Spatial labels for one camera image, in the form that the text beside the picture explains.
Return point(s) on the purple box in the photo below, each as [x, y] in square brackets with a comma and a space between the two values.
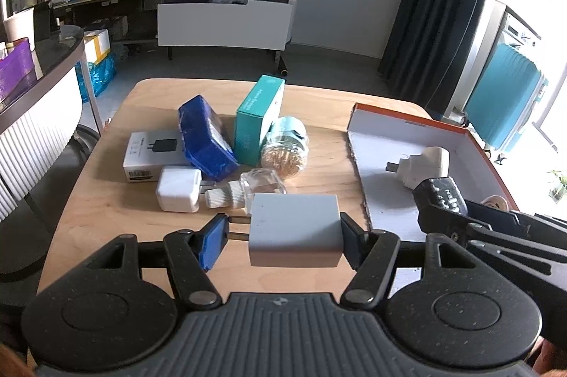
[15, 69]

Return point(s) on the teal cardboard box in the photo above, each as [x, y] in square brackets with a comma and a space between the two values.
[257, 120]

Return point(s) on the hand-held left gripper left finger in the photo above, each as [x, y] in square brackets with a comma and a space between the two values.
[211, 246]

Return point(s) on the dark curtain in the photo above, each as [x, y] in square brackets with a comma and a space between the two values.
[443, 5]

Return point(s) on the white cabinet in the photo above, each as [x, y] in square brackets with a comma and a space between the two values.
[221, 25]

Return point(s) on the white plug adapter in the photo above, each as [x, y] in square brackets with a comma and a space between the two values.
[427, 166]

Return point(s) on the orange and white box tray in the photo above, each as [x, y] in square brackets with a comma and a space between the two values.
[385, 191]

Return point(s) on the teal suitcase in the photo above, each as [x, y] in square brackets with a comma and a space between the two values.
[505, 102]

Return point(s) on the blue plastic bag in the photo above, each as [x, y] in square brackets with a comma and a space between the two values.
[95, 78]

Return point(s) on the toothpick jar with teal lid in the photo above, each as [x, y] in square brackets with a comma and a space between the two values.
[283, 146]

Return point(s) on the white and yellow cardboard box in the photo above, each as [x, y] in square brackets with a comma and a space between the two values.
[97, 45]

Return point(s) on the black tube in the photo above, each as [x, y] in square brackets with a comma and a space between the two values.
[283, 69]

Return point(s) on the blue plastic case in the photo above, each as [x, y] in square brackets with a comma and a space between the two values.
[201, 138]

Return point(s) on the small white cube charger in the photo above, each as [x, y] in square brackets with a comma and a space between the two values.
[177, 188]

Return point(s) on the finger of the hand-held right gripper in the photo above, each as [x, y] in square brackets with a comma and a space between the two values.
[438, 194]

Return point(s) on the small green plant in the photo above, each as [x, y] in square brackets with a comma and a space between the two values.
[559, 182]

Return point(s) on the white and black charger box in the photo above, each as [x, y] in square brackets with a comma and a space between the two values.
[150, 155]

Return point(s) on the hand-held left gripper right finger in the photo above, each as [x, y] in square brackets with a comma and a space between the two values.
[354, 244]

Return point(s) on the clear glass bottle white cap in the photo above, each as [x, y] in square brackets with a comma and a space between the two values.
[261, 184]

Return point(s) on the grey wall charger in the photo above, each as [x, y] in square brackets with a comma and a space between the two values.
[294, 231]

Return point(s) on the white ribbed counter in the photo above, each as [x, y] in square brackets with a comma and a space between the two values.
[35, 124]

